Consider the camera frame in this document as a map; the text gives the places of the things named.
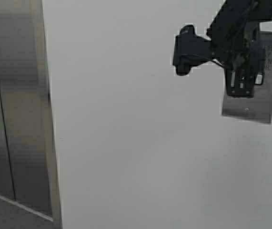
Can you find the stainless elevator door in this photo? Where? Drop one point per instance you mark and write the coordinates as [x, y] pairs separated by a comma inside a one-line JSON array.
[[28, 173]]

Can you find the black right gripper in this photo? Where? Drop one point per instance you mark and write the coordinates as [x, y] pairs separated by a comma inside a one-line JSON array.
[[239, 50]]

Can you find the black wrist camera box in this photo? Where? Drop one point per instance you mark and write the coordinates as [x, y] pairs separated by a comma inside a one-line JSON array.
[[192, 50]]

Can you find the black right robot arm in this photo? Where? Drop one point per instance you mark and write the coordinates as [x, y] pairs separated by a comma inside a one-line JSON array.
[[237, 12]]

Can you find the elevator call button panel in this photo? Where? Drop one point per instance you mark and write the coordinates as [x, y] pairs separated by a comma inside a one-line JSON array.
[[259, 108]]

